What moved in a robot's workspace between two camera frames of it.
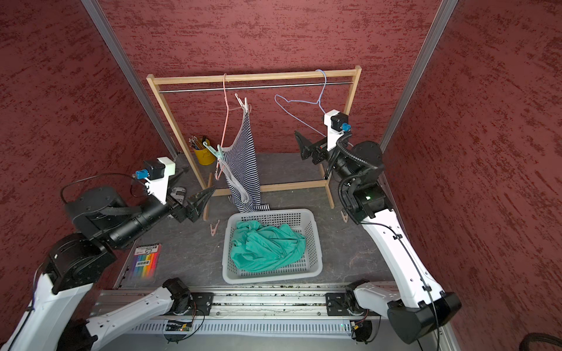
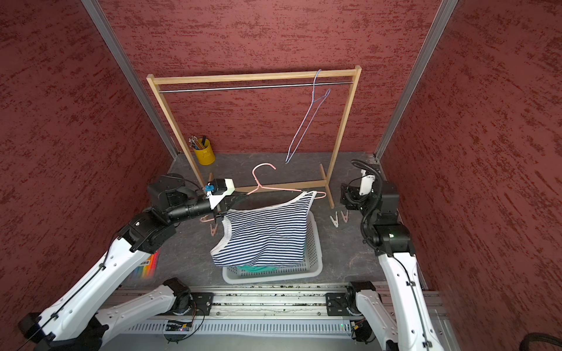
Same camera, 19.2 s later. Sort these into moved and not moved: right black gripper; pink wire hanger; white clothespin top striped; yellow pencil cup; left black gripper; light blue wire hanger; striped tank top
Moved: light blue wire hanger; pink wire hanger; left black gripper; white clothespin top striped; right black gripper; striped tank top
Not moved: yellow pencil cup
